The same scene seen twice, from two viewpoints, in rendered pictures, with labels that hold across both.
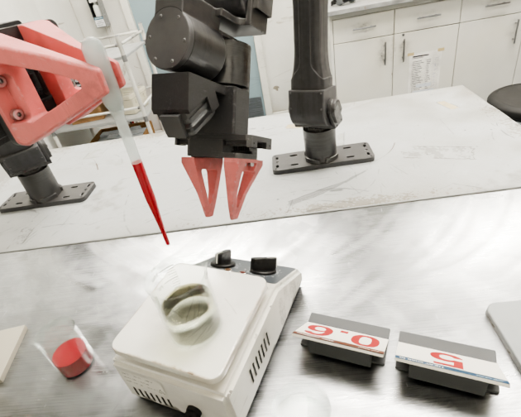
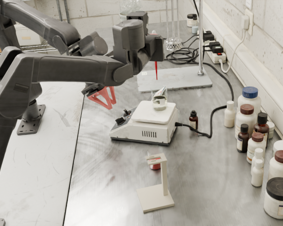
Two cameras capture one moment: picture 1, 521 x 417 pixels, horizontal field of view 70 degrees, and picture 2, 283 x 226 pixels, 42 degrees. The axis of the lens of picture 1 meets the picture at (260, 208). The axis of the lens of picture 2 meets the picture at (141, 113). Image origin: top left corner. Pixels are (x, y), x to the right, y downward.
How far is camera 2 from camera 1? 1.20 m
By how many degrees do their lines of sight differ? 80
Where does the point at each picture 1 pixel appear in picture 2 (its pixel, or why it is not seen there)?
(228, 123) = not seen: hidden behind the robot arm
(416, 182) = (71, 98)
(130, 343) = (165, 118)
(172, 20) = (99, 39)
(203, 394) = (176, 111)
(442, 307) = (137, 98)
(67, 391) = (168, 163)
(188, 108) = not seen: hidden behind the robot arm
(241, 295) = (148, 103)
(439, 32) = not seen: outside the picture
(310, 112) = (37, 90)
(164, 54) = (103, 49)
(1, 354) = (153, 189)
